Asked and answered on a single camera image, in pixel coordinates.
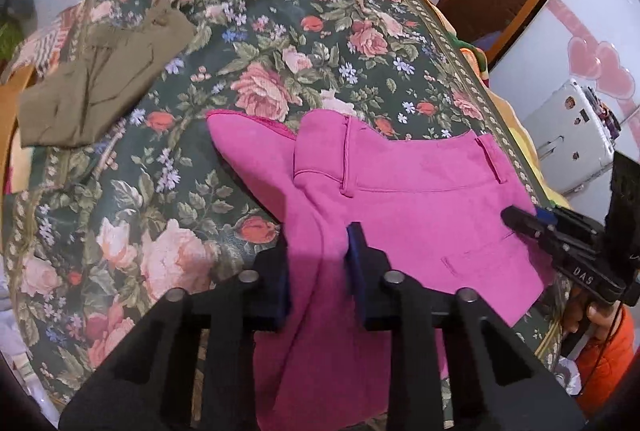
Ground pink pants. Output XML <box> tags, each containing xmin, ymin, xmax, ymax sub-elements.
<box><xmin>206</xmin><ymin>108</ymin><xmax>557</xmax><ymax>431</ymax></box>

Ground floral blanket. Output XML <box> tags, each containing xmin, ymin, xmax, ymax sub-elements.
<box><xmin>7</xmin><ymin>0</ymin><xmax>566</xmax><ymax>412</ymax></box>

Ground white sliding door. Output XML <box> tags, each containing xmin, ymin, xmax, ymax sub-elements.
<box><xmin>490</xmin><ymin>0</ymin><xmax>640</xmax><ymax>162</ymax></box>

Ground striped bedsheet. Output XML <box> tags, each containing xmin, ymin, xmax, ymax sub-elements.
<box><xmin>10</xmin><ymin>5</ymin><xmax>87</xmax><ymax>76</ymax></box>

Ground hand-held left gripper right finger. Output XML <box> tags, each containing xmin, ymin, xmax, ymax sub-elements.
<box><xmin>346</xmin><ymin>222</ymin><xmax>586</xmax><ymax>431</ymax></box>

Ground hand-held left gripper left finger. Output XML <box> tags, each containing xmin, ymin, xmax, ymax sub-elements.
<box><xmin>59</xmin><ymin>242</ymin><xmax>294</xmax><ymax>431</ymax></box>

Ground yellow cloth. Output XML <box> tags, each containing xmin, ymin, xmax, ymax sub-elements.
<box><xmin>462</xmin><ymin>45</ymin><xmax>568</xmax><ymax>209</ymax></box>

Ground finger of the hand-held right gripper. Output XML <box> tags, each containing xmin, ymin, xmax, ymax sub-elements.
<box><xmin>530</xmin><ymin>228</ymin><xmax>601</xmax><ymax>266</ymax></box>
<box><xmin>501</xmin><ymin>205</ymin><xmax>603</xmax><ymax>238</ymax></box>

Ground pink heart sticker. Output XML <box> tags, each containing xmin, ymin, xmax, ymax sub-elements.
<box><xmin>567</xmin><ymin>36</ymin><xmax>636</xmax><ymax>100</ymax></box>

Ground white appliance with stickers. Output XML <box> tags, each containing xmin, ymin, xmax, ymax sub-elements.
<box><xmin>525</xmin><ymin>78</ymin><xmax>623</xmax><ymax>206</ymax></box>

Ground person's right forearm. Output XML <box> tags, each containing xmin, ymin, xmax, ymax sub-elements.
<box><xmin>575</xmin><ymin>308</ymin><xmax>637</xmax><ymax>418</ymax></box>

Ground bamboo lap desk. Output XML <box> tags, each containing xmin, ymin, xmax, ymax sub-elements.
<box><xmin>0</xmin><ymin>66</ymin><xmax>37</xmax><ymax>192</ymax></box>

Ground person's right hand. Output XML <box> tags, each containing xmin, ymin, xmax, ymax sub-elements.
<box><xmin>562</xmin><ymin>288</ymin><xmax>623</xmax><ymax>347</ymax></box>

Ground olive green pants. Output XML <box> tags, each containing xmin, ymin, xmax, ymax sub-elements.
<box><xmin>19</xmin><ymin>0</ymin><xmax>197</xmax><ymax>149</ymax></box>

